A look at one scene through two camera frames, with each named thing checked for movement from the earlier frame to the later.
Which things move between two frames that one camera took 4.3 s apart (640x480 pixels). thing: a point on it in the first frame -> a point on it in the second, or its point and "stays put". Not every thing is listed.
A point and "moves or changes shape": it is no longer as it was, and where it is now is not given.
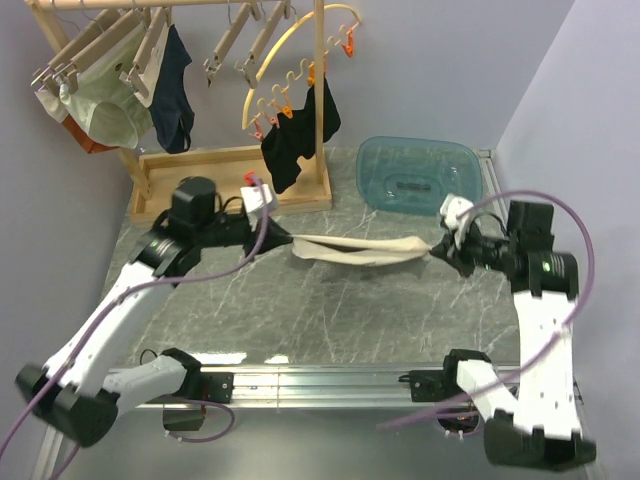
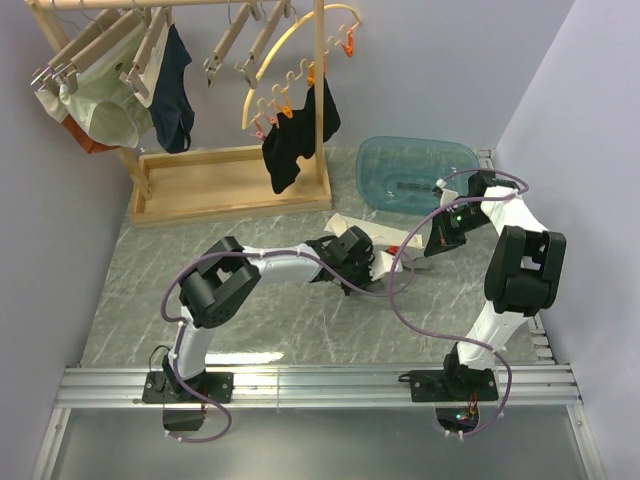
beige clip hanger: x=47 y=76 stays put
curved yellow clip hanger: x=284 y=99 stays put
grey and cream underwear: x=345 y=250 moves or changes shape
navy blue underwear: x=170 y=110 stays put
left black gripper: x=273 y=237 -> x=365 y=259
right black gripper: x=448 y=250 -> x=441 y=238
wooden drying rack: x=231 y=168 stays put
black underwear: x=294 y=138 stays put
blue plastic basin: x=411 y=176 stays put
